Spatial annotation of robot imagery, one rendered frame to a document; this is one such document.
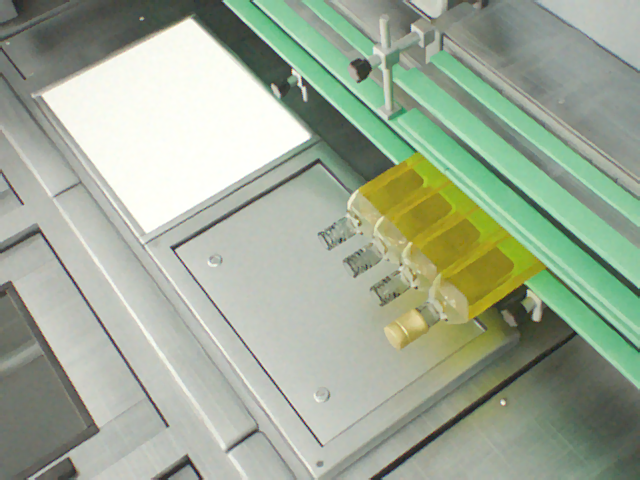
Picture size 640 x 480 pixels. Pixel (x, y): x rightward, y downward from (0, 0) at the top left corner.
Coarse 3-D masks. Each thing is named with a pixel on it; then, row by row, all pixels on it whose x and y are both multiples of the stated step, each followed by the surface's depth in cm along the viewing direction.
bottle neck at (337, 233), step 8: (344, 216) 118; (336, 224) 117; (344, 224) 117; (352, 224) 117; (320, 232) 116; (328, 232) 116; (336, 232) 116; (344, 232) 116; (352, 232) 117; (320, 240) 118; (328, 240) 116; (336, 240) 116; (344, 240) 117; (328, 248) 117
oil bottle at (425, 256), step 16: (464, 208) 114; (480, 208) 113; (448, 224) 112; (464, 224) 112; (480, 224) 112; (496, 224) 112; (416, 240) 111; (432, 240) 111; (448, 240) 111; (464, 240) 111; (480, 240) 111; (400, 256) 112; (416, 256) 110; (432, 256) 110; (448, 256) 109; (416, 272) 109; (432, 272) 109; (416, 288) 112
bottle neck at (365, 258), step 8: (360, 248) 114; (368, 248) 114; (376, 248) 114; (352, 256) 113; (360, 256) 113; (368, 256) 113; (376, 256) 113; (384, 256) 114; (344, 264) 114; (352, 264) 112; (360, 264) 113; (368, 264) 113; (352, 272) 114; (360, 272) 113
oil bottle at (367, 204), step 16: (416, 160) 120; (384, 176) 119; (400, 176) 119; (416, 176) 118; (432, 176) 118; (368, 192) 118; (384, 192) 117; (400, 192) 117; (416, 192) 117; (352, 208) 117; (368, 208) 116; (384, 208) 116; (368, 224) 116
